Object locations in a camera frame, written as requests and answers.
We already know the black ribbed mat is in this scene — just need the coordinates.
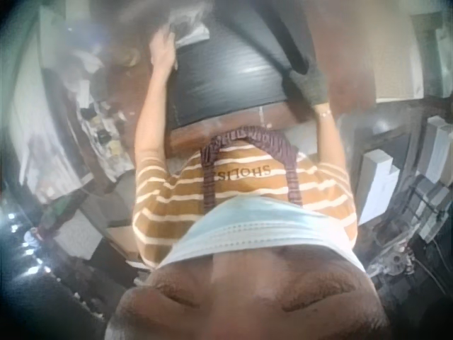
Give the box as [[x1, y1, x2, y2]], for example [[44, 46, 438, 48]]
[[168, 21, 294, 130]]

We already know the grey cloth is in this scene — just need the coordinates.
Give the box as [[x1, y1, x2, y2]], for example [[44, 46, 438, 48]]
[[288, 65, 332, 107]]

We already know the cluttered shelf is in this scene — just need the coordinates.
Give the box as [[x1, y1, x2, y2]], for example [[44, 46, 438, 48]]
[[65, 95, 137, 187]]

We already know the person's left hand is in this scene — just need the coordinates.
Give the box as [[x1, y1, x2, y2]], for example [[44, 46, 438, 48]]
[[148, 28, 180, 72]]

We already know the white box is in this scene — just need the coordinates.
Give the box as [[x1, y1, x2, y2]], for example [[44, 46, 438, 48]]
[[353, 148, 401, 227]]

